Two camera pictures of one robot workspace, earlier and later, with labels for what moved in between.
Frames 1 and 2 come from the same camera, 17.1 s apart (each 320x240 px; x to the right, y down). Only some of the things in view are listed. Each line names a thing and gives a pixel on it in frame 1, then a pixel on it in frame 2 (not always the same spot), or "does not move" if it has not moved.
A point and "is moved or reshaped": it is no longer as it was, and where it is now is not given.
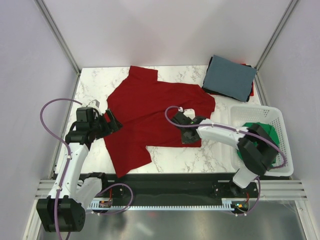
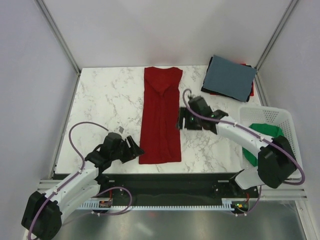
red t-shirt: [139, 102] is moved or reshaped
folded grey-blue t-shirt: [225, 77] does not move
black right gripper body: [185, 139] -> [193, 121]
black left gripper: [111, 127] -> [136, 150]
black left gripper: [174, 187] does not move
